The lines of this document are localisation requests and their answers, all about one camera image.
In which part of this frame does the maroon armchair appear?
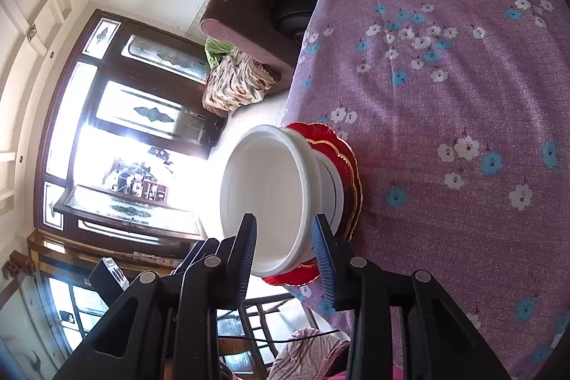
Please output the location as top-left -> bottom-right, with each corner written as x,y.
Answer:
200,0 -> 317,94

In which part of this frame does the leaf patterned blanket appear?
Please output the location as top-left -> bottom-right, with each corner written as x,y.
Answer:
202,49 -> 278,118

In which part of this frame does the wooden chair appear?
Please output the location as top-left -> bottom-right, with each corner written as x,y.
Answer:
217,291 -> 319,379

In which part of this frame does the wooden glass door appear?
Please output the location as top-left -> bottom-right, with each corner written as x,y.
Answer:
34,9 -> 223,248

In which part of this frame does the green cloth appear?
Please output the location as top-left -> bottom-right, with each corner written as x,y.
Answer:
204,37 -> 236,71

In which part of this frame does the red plate with sticker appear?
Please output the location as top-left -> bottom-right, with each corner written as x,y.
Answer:
307,136 -> 363,241

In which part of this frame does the large white bowl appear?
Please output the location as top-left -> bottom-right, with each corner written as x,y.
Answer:
316,151 -> 344,234

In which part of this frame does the large red pleated plate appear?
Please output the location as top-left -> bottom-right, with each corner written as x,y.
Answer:
263,121 -> 363,286

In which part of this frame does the purple floral tablecloth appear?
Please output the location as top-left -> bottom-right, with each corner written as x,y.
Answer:
284,0 -> 569,379

